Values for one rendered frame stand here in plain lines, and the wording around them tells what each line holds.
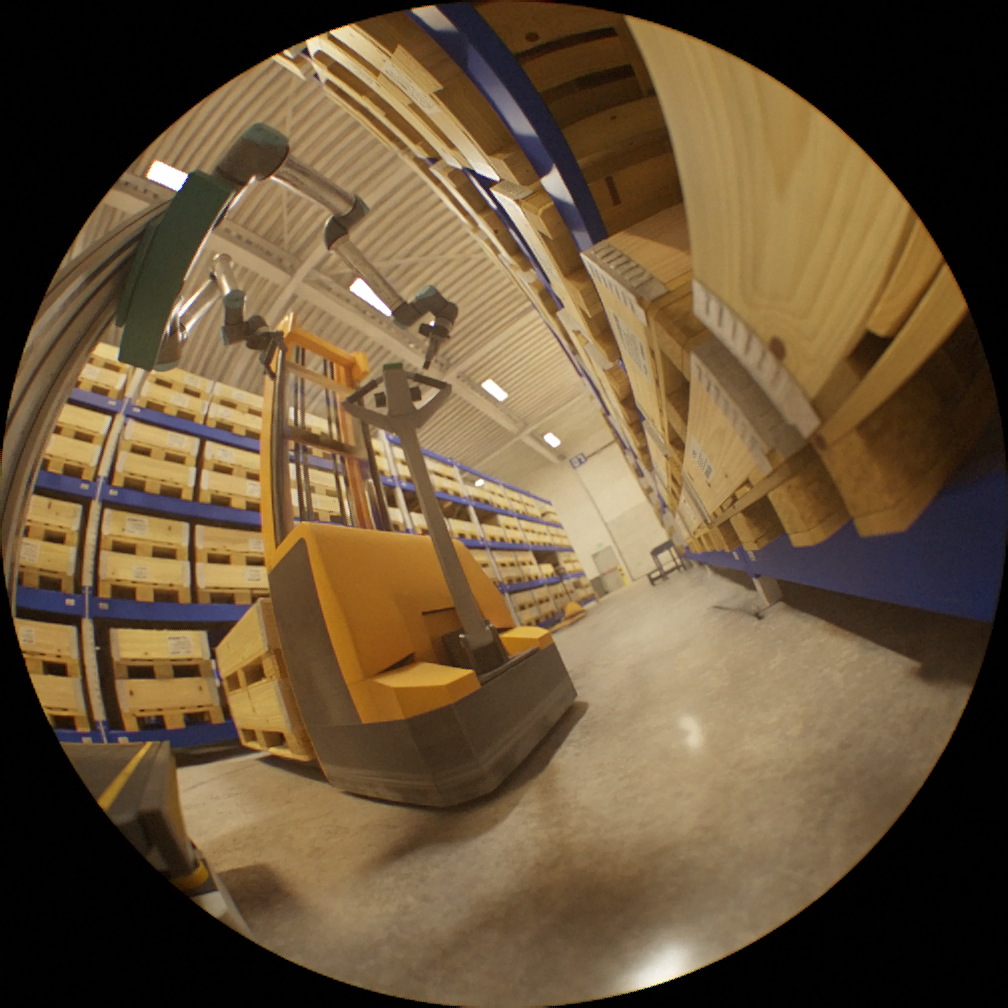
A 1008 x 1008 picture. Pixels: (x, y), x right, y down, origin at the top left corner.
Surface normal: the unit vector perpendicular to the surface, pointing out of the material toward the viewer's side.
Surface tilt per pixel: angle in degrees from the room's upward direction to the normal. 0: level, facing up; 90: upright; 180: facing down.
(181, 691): 90
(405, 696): 90
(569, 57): 180
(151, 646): 90
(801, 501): 90
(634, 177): 180
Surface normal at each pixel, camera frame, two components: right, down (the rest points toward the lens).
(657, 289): -0.48, -0.14
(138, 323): 0.38, 0.86
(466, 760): 0.22, -0.45
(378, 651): 0.79, -0.50
